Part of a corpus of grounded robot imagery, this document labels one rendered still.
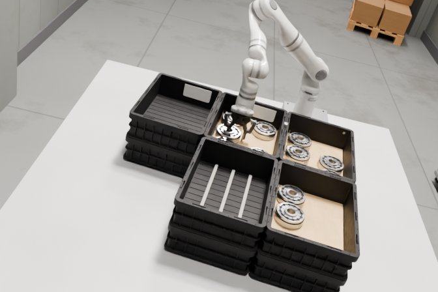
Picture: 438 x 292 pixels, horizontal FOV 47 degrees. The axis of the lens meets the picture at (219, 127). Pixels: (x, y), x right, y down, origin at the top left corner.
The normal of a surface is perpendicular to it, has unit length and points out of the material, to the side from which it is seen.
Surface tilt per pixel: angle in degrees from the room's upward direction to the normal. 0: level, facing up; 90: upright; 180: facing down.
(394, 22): 90
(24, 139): 0
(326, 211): 0
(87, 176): 0
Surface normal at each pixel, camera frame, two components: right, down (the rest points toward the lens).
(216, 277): 0.22, -0.83
